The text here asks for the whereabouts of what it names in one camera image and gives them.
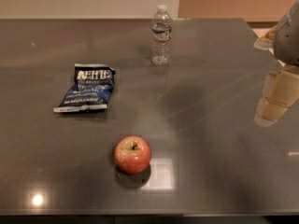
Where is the red apple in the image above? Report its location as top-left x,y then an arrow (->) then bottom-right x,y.
114,136 -> 151,175

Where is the blue chip bag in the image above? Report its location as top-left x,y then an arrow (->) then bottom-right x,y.
53,63 -> 115,113

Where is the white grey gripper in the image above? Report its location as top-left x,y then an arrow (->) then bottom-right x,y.
253,0 -> 299,127

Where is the clear plastic water bottle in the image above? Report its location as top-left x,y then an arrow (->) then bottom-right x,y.
151,5 -> 172,65

